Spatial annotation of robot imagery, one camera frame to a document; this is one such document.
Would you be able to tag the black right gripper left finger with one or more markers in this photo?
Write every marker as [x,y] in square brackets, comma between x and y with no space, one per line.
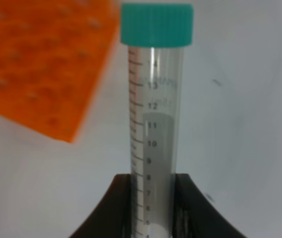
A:
[112,216]

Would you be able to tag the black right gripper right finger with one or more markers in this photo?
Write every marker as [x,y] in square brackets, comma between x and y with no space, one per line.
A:
[194,216]

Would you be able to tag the orange test tube rack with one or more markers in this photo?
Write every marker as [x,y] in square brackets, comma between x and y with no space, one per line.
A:
[52,56]

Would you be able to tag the green-capped test tube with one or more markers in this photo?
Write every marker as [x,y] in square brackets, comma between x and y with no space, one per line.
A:
[156,34]

